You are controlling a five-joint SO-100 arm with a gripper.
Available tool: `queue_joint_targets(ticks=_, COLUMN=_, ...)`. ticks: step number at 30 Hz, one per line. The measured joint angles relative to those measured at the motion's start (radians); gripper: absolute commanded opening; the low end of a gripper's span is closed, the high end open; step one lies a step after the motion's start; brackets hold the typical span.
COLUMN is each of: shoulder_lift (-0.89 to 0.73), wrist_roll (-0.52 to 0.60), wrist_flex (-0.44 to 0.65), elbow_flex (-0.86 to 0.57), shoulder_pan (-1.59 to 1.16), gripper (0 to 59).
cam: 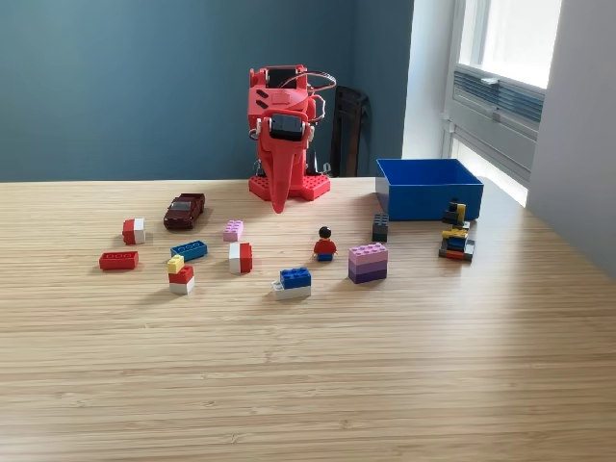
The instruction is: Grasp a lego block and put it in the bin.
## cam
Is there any blue white brick stack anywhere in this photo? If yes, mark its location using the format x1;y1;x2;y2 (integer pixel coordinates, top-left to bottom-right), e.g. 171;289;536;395
270;267;313;301

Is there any black brick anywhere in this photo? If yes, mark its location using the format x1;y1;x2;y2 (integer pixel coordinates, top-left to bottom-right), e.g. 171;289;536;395
371;213;390;244

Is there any grey vent grille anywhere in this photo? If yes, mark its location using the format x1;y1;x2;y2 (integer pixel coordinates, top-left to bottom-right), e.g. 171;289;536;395
452;69;546;127

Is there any dark folded chair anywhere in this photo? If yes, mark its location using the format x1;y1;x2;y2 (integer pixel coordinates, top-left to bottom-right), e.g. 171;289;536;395
329;85;372;178

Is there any yellow red white brick stack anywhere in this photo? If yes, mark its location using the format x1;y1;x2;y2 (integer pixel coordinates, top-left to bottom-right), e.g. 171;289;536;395
167;254;196;295

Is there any black metal clamp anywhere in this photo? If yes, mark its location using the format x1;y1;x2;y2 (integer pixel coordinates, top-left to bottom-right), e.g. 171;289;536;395
308;149;334;177

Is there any blue plastic bin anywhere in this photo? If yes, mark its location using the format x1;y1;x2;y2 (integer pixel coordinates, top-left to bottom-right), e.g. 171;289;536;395
374;158;485;222

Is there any tall red white brick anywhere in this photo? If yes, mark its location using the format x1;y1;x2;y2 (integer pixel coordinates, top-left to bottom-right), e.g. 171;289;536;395
228;242;254;275

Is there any toy figure red shirt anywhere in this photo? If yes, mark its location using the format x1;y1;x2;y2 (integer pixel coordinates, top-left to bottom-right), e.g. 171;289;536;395
313;225;339;263

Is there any white window frame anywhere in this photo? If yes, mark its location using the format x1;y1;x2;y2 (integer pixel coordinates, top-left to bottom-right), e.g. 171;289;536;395
449;0;564;90

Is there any dark red toy car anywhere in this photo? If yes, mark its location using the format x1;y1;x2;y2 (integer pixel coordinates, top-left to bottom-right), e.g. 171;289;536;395
162;192;207;231

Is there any flat blue brick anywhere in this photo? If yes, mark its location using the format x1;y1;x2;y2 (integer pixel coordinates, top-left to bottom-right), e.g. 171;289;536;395
169;239;209;263

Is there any pink purple brick stack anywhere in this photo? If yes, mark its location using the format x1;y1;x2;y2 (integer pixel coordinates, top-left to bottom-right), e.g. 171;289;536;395
347;243;389;285

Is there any small red white brick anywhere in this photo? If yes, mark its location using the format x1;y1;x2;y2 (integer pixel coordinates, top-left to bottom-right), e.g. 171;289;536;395
121;218;147;245

